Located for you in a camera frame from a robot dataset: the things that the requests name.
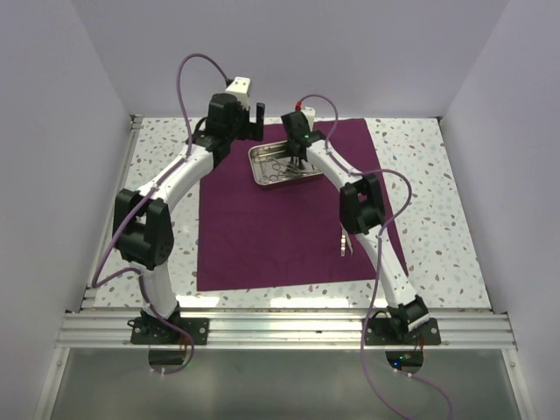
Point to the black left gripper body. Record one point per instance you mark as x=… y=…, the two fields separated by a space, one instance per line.
x=241 y=129

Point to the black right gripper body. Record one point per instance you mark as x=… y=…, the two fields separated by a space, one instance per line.
x=289 y=149

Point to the stainless steel instrument tray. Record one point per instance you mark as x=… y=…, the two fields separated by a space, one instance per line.
x=272 y=152

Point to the purple surgical cloth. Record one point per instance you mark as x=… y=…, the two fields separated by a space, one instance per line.
x=253 y=236

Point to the silver tweezers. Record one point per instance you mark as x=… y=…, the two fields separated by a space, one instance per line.
x=346 y=246

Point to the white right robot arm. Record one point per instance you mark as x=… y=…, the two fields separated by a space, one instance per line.
x=363 y=214

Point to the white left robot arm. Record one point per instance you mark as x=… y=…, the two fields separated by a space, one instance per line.
x=143 y=218

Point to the steel surgical scissors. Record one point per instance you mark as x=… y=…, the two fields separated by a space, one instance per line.
x=269 y=173

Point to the steel forceps in tray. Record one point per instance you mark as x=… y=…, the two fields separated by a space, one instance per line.
x=298 y=169

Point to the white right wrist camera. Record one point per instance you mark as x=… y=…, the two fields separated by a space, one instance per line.
x=308 y=112

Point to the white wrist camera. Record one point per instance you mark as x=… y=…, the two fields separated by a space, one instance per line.
x=240 y=88
x=308 y=112

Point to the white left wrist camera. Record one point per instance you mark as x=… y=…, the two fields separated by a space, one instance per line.
x=240 y=88

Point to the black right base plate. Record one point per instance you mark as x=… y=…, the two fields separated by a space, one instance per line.
x=380 y=332

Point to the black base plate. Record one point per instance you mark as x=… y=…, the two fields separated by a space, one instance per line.
x=153 y=332
x=380 y=332

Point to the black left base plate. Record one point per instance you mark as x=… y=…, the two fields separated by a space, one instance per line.
x=153 y=332

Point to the aluminium front frame rail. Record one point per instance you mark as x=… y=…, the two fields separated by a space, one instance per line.
x=292 y=330

